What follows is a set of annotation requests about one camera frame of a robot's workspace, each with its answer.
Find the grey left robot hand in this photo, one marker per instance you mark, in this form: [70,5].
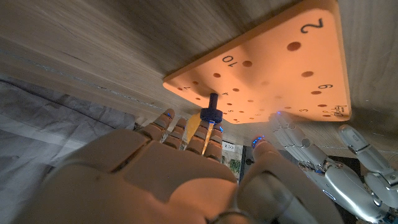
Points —
[342,174]

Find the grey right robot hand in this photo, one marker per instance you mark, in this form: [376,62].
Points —
[155,180]

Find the blue peg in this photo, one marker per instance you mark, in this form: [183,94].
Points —
[212,112]

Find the orange peg board toy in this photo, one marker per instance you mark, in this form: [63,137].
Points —
[280,68]

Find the white power strip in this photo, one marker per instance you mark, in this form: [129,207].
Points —
[229,147]

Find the printed fabric backdrop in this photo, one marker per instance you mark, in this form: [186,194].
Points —
[46,124]

